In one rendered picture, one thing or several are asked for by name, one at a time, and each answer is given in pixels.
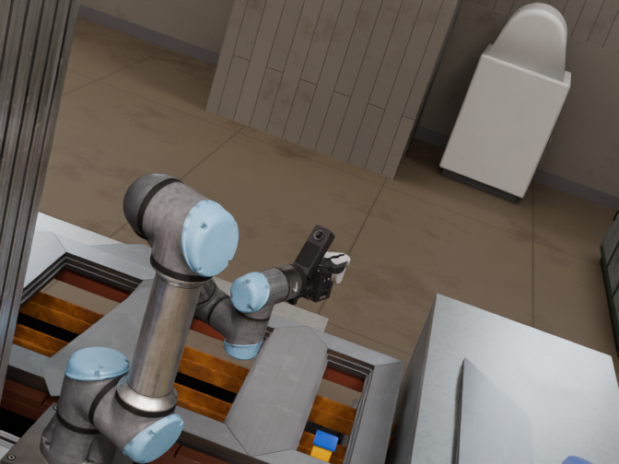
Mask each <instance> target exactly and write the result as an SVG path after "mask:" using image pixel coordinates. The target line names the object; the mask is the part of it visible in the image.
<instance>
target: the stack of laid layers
mask: <svg viewBox="0 0 619 464"><path fill-rule="evenodd" d="M64 269H68V270H70V271H73V272H76V273H80V274H83V275H85V276H87V277H90V278H93V279H95V280H98V281H101V282H103V283H105V284H110V285H112V286H115V287H118V288H120V289H122V290H125V291H128V292H130V293H131V295H132V294H133V293H134V292H136V291H137V290H138V289H139V288H141V287H152V284H153V280H141V279H138V278H135V277H133V276H131V275H128V274H125V273H121V272H118V271H116V270H113V269H111V268H108V267H106V266H103V265H100V264H98V263H95V262H93V261H89V260H86V259H83V258H81V257H78V256H76V255H74V254H71V253H68V252H66V253H65V254H64V255H62V256H61V257H60V258H59V259H58V260H57V261H55V262H54V263H53V264H52V265H51V266H49V267H48V268H47V269H46V270H45V271H44V272H42V273H41V274H40V275H39V276H38V277H36V278H35V279H34V280H33V281H32V282H31V283H29V284H28V285H27V286H26V287H25V288H23V292H22V297H21V301H20V306H19V309H21V308H22V307H23V306H24V305H26V304H27V303H28V302H29V301H30V300H31V299H32V298H33V297H34V296H35V295H37V294H38V293H39V292H40V290H41V289H43V288H44V287H45V286H46V285H47V284H48V283H49V282H50V281H52V280H53V279H54V278H55V277H56V276H57V275H58V274H59V273H61V272H62V271H63V270H64ZM128 297H129V296H128ZM273 331H274V329H273V328H271V327H268V326H267V328H266V331H265V334H264V337H263V341H264V343H263V346H262V348H261V350H260V352H259V353H258V355H257V357H256V359H255V361H254V363H253V365H252V367H251V370H250V371H249V373H248V375H247V376H246V378H245V380H244V382H243V384H242V386H241V388H240V390H239V393H238V395H237V397H236V399H235V400H234V402H233V404H232V406H231V408H230V410H229V412H228V415H227V417H226V418H225V420H224V422H223V423H225V424H227V422H228V419H229V417H230V415H231V413H232V412H233V410H234V408H235V406H236V404H237V402H238V400H239V397H240V395H241V393H242V391H243V390H244V388H245V386H246V384H247V382H248V380H249V378H250V376H251V373H252V371H253V369H254V367H255V366H256V364H257V362H258V360H259V358H260V356H261V354H262V352H263V349H264V347H265V345H266V344H267V343H268V341H269V339H270V337H271V335H272V333H273ZM327 365H328V366H331V367H334V368H336V369H339V370H342V371H344V372H346V373H349V374H352V375H354V376H357V377H361V378H364V379H365V382H364V385H363V388H362V392H361V396H360V399H359V403H358V406H357V409H356V416H355V419H354V422H353V426H352V430H351V433H350V436H349V440H348V443H347V447H346V451H345V456H344V460H343V464H349V463H350V460H351V457H352V453H353V449H354V445H355V442H356V435H357V432H358V428H359V425H360V421H361V417H362V413H363V410H364V406H365V402H366V399H367V395H368V389H369V385H370V381H371V378H372V374H373V371H374V367H375V366H374V365H371V364H368V363H366V362H363V361H360V360H357V359H355V358H353V357H350V356H348V355H345V354H340V353H338V352H336V351H333V350H331V349H329V348H328V351H327V353H326V355H325V358H324V360H323V363H322V366H321V370H320V373H319V375H318V378H317V380H316V383H315V386H314V388H313V391H312V393H311V396H310V398H309V403H308V406H307V408H306V410H305V413H304V415H303V418H302V421H301V424H300V426H299V428H298V433H297V435H296V438H295V441H294V443H293V446H292V448H291V449H295V450H297V448H298V444H299V441H300V438H301V436H302V434H303V431H304V428H305V425H306V422H307V420H308V418H309V415H310V410H311V408H312V405H313V402H314V400H315V397H316V395H317V392H318V389H319V386H320V384H321V380H322V377H323V374H324V371H325V369H326V366H327ZM6 378H7V379H10V380H13V381H15V382H17V383H20V384H22V385H25V386H28V387H30V388H33V389H36V390H39V391H41V392H44V393H47V394H49V396H48V397H50V393H49V390H48V388H47V385H46V382H45V379H44V378H43V377H39V376H36V375H33V374H31V373H29V372H26V371H24V370H21V369H18V368H16V367H13V366H11V365H8V366H7V371H6ZM175 443H178V444H180V447H181V445H183V446H186V447H189V448H191V449H194V450H197V451H199V452H202V453H205V454H206V455H209V456H211V457H214V458H218V459H221V460H224V461H226V462H228V463H231V464H269V463H267V462H264V461H261V460H259V459H257V458H253V457H250V456H247V455H245V454H242V453H240V452H238V451H235V450H233V449H230V448H227V447H223V446H221V445H219V444H216V443H213V442H211V441H208V440H206V439H203V438H201V437H199V436H196V435H192V434H189V433H186V432H184V431H181V434H180V436H179V438H178V439H177V441H176V442H175Z"/></svg>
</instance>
